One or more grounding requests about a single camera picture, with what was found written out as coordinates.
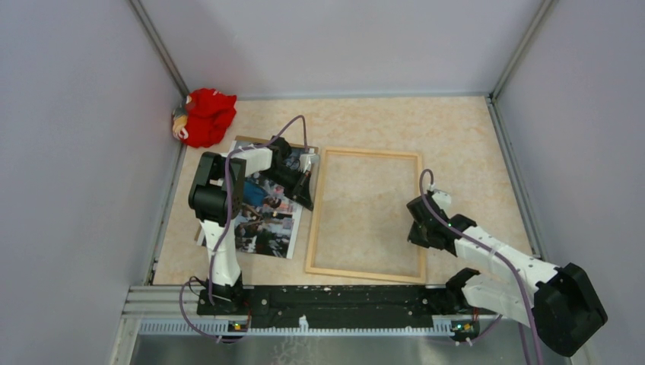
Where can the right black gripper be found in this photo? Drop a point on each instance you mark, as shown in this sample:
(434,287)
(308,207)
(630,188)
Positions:
(414,237)

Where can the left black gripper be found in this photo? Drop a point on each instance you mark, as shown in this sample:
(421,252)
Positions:
(300,192)

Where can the printed photo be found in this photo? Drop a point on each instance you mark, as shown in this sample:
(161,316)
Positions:
(277,234)

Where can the wooden picture frame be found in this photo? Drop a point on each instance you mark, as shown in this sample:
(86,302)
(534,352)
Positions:
(365,211)

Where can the transparent plastic sheet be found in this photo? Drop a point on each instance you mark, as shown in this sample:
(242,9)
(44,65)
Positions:
(368,211)

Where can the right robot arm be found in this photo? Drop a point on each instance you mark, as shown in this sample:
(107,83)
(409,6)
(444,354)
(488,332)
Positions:
(558,303)

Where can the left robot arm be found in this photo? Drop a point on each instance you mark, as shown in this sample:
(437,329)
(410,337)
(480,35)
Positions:
(233,193)

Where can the red crumpled cloth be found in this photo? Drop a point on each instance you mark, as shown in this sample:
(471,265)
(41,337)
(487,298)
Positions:
(203,117)

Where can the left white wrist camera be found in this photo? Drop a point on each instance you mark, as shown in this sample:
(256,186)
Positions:
(308,161)

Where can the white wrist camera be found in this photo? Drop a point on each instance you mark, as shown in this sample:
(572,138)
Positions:
(442,199)
(308,161)

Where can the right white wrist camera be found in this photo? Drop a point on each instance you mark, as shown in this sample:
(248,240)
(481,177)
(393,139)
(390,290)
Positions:
(442,199)

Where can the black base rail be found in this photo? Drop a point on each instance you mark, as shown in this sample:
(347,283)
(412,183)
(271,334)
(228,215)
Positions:
(337,306)

